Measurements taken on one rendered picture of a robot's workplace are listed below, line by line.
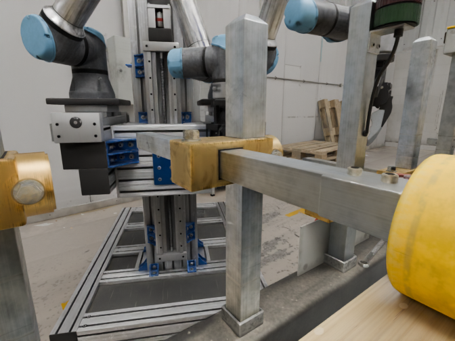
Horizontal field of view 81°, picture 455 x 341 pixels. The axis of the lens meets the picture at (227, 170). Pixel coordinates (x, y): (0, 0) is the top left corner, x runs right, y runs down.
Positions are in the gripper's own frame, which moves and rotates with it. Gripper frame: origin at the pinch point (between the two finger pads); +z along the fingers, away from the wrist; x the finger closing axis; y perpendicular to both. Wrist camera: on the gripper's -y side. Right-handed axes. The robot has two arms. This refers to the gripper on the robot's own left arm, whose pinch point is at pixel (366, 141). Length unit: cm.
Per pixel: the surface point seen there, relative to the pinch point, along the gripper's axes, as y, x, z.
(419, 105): -1.0, -9.7, -8.6
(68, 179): 42, 254, 57
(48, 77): 38, 255, -35
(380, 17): -26.4, -3.1, -20.7
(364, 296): -59, -8, 3
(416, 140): -0.4, -10.2, -0.8
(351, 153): -24.3, -0.7, -0.1
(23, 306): -69, 15, 7
